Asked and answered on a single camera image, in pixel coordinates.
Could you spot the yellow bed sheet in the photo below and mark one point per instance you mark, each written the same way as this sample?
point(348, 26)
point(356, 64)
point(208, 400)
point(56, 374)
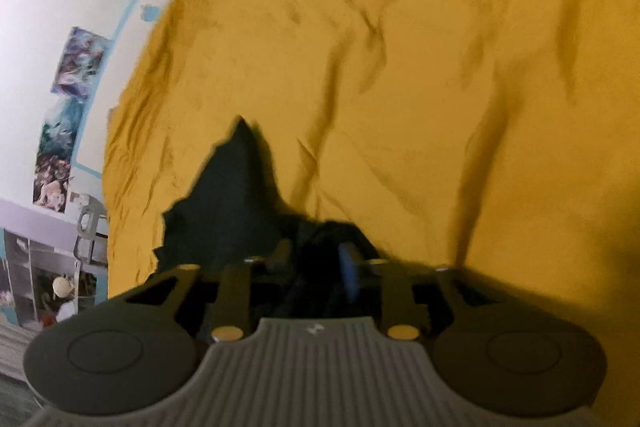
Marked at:
point(390, 72)

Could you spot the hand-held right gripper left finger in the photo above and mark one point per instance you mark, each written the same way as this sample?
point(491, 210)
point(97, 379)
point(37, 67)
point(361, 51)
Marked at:
point(235, 294)

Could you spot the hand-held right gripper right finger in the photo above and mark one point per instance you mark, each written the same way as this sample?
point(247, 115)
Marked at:
point(348, 268)

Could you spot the white cap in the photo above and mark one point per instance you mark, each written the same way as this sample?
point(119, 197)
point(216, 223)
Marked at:
point(62, 287)

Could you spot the blue sea wall poster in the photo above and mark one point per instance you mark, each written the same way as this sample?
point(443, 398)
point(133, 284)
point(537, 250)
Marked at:
point(61, 129)

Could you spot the pink wall poster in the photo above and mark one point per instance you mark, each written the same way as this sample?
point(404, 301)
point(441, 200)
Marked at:
point(50, 184)

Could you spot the blue-framed wall board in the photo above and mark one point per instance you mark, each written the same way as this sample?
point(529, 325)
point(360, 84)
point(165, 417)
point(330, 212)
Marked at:
point(120, 37)

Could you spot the black garment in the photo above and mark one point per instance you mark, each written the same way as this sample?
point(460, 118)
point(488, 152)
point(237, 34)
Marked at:
point(240, 202)

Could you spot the grey chair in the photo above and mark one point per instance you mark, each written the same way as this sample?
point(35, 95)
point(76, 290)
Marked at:
point(90, 232)

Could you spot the purple wall poster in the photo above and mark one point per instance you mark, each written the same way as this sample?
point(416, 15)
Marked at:
point(80, 62)

